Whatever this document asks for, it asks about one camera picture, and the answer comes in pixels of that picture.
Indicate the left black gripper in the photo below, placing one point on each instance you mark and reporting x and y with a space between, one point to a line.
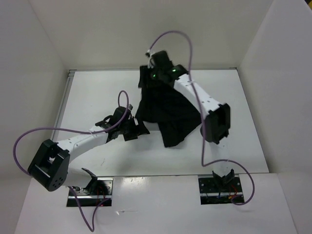
137 130

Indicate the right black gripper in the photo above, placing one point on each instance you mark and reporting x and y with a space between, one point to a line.
160 82

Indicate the black pleated skirt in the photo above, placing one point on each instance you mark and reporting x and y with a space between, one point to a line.
175 115

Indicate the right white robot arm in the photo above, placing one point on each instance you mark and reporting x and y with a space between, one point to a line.
215 116

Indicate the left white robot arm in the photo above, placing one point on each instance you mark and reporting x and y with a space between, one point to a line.
50 165

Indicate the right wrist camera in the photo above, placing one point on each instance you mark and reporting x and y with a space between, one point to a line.
159 60

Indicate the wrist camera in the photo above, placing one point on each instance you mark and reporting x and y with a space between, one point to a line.
159 60
121 114

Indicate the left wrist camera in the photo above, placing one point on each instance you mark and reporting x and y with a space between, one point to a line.
121 114

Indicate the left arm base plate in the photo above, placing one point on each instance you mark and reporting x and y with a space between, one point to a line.
99 193

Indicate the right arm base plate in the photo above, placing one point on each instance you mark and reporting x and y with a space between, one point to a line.
210 194

